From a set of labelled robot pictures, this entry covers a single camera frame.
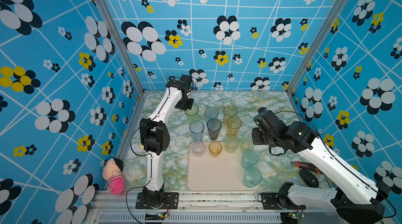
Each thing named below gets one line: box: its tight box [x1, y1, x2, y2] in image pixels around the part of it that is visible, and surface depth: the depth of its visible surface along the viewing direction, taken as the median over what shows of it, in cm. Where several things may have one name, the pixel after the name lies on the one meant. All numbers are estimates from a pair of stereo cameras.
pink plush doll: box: [100, 158, 126, 196], surface depth 77 cm
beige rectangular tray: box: [186, 141, 261, 192], surface depth 84 cm
